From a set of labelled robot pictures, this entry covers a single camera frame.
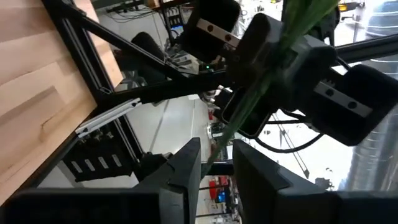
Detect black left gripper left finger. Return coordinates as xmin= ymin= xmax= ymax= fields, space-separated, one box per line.
xmin=132 ymin=137 xmax=203 ymax=224

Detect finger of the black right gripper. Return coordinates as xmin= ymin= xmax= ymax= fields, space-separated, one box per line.
xmin=272 ymin=34 xmax=339 ymax=110
xmin=228 ymin=12 xmax=283 ymax=88

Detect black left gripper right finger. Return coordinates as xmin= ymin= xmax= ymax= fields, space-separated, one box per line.
xmin=232 ymin=139 xmax=340 ymax=224

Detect blue artificial flower bunch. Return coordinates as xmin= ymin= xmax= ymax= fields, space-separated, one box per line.
xmin=201 ymin=0 xmax=340 ymax=177

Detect black block white labels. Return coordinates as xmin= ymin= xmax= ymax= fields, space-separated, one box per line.
xmin=62 ymin=119 xmax=141 ymax=184

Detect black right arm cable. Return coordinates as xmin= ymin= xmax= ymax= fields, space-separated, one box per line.
xmin=254 ymin=107 xmax=326 ymax=154

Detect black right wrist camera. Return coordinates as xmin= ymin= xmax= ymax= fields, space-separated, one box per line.
xmin=221 ymin=88 xmax=276 ymax=140

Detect silver aluminium bracket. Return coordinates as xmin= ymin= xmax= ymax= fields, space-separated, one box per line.
xmin=75 ymin=98 xmax=142 ymax=139

